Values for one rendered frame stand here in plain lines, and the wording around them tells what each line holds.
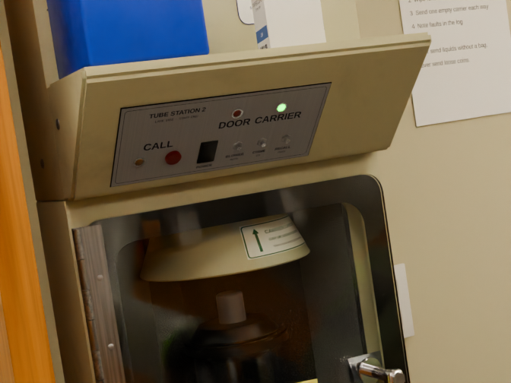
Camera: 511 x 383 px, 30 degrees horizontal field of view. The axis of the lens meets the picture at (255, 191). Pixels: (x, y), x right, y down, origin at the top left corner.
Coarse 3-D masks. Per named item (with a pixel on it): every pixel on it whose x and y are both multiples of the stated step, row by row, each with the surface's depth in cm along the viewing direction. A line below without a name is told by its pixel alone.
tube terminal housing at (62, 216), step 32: (32, 0) 81; (224, 0) 88; (320, 0) 93; (352, 0) 94; (32, 32) 82; (224, 32) 88; (352, 32) 94; (32, 64) 84; (32, 96) 86; (32, 128) 88; (32, 160) 90; (320, 160) 92; (352, 160) 94; (128, 192) 84; (160, 192) 85; (192, 192) 87; (224, 192) 88; (64, 224) 83; (64, 256) 84; (64, 288) 86; (64, 320) 88; (64, 352) 90
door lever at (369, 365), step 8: (368, 360) 92; (376, 360) 93; (360, 368) 92; (368, 368) 92; (376, 368) 91; (392, 368) 89; (360, 376) 92; (368, 376) 92; (376, 376) 91; (384, 376) 89; (392, 376) 88; (400, 376) 88
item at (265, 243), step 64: (256, 192) 88; (320, 192) 91; (128, 256) 83; (192, 256) 85; (256, 256) 88; (320, 256) 91; (384, 256) 94; (128, 320) 83; (192, 320) 85; (256, 320) 88; (320, 320) 91; (384, 320) 94
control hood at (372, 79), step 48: (288, 48) 78; (336, 48) 80; (384, 48) 82; (48, 96) 81; (96, 96) 72; (144, 96) 74; (192, 96) 76; (336, 96) 84; (384, 96) 87; (96, 144) 76; (336, 144) 89; (384, 144) 92; (96, 192) 80
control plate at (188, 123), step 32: (224, 96) 78; (256, 96) 79; (288, 96) 81; (320, 96) 83; (128, 128) 76; (160, 128) 77; (192, 128) 79; (224, 128) 81; (256, 128) 82; (288, 128) 84; (128, 160) 78; (160, 160) 80; (192, 160) 82; (224, 160) 84; (256, 160) 85
